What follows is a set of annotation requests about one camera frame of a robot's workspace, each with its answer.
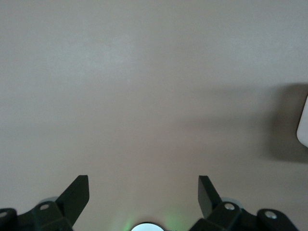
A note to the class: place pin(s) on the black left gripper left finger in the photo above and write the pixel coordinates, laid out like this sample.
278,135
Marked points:
72,199

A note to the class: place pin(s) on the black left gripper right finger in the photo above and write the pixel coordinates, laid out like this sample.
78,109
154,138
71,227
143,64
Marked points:
211,204

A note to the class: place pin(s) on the white plastic cutting board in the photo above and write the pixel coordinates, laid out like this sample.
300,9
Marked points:
303,125

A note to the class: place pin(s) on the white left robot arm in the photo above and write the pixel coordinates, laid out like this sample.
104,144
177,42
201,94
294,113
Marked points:
148,227

